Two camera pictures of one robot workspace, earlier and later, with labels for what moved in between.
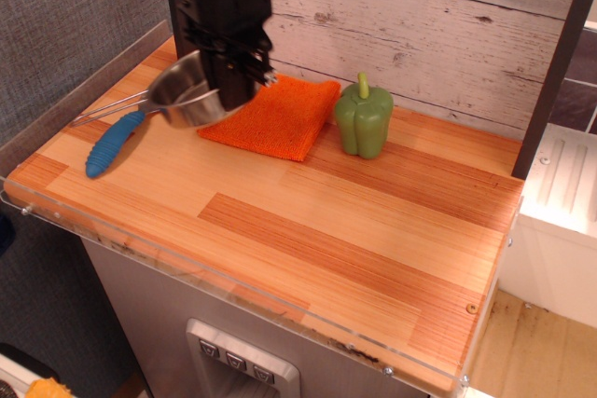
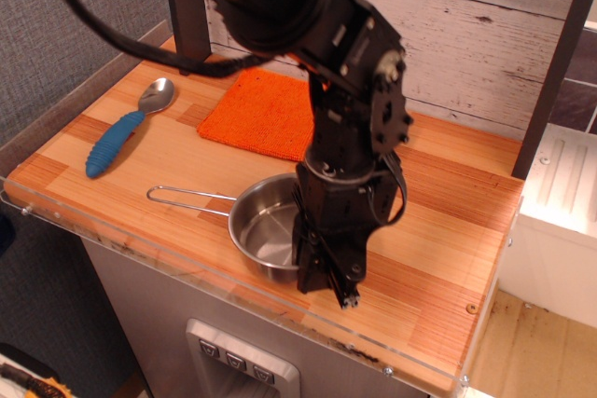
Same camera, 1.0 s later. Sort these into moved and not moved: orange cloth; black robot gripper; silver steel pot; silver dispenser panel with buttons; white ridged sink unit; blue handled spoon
Moved: silver steel pot; black robot gripper
Not moved: blue handled spoon; orange cloth; silver dispenser panel with buttons; white ridged sink unit
